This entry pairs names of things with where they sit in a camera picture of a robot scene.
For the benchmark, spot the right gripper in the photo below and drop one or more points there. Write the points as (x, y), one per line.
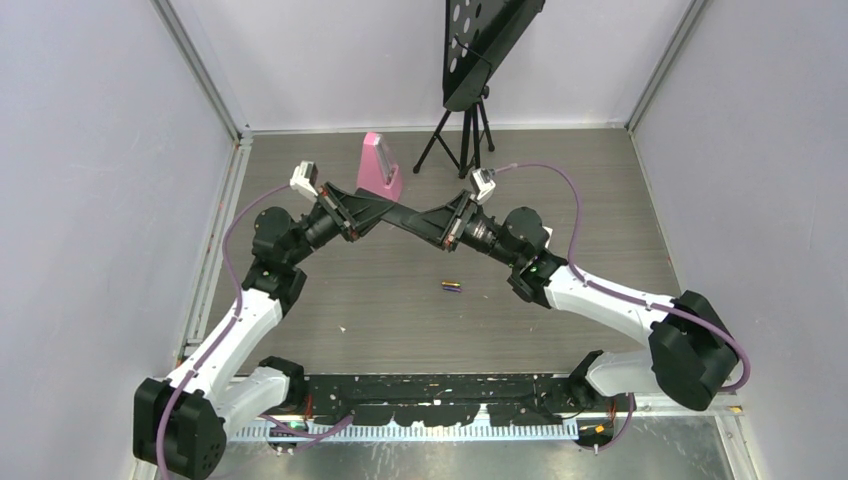
(449, 222)

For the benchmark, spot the black remote control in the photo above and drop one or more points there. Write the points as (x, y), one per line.
(404, 217)

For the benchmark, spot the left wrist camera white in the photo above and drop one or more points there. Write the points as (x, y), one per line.
(303, 180)

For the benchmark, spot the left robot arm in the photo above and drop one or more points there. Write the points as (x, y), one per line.
(183, 421)

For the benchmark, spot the pink metronome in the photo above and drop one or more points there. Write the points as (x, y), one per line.
(379, 172)

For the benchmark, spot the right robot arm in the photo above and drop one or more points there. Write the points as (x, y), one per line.
(687, 350)

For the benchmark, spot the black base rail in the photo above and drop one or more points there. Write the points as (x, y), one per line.
(439, 400)

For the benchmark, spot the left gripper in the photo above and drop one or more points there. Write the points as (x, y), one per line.
(353, 214)

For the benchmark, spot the black music stand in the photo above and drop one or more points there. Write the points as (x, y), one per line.
(478, 36)

